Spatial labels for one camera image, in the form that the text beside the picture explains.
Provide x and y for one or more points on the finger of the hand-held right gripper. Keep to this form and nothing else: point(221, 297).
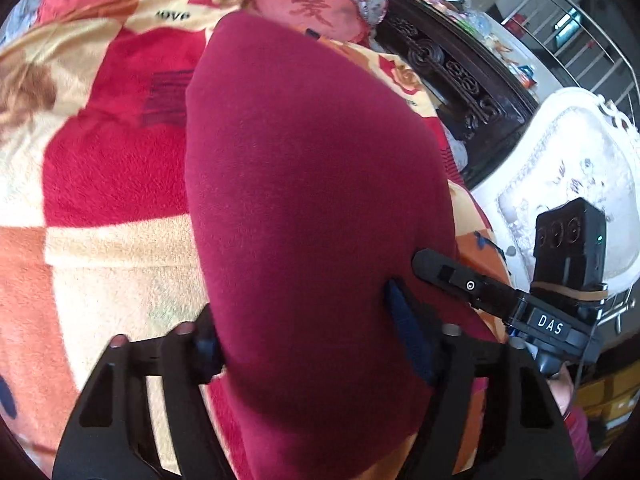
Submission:
point(465, 285)

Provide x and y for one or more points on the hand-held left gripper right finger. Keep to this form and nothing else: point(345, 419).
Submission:
point(402, 315)

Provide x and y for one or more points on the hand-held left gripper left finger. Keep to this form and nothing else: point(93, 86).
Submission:
point(205, 347)

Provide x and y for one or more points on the maroon knit garment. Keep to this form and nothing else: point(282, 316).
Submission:
point(310, 185)

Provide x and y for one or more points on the person's right forearm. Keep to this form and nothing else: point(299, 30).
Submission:
point(580, 440)

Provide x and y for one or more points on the person's right hand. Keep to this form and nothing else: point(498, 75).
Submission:
point(562, 390)

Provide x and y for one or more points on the white ornate chair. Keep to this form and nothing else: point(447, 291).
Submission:
point(575, 160)

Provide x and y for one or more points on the cardboard box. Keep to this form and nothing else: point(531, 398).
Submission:
point(610, 405)

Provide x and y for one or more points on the orange red printed blanket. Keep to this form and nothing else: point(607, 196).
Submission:
point(100, 185)

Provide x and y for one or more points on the dark carved wooden headboard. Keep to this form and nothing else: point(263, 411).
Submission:
point(450, 75)

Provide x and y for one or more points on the metal railing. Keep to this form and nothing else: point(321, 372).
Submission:
point(575, 25)

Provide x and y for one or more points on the pile of assorted packets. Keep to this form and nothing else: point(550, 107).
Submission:
point(490, 30)

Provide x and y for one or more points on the small black object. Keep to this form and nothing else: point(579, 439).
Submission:
point(312, 34)

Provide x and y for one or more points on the small red heart pillow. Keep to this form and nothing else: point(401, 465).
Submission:
point(310, 10)

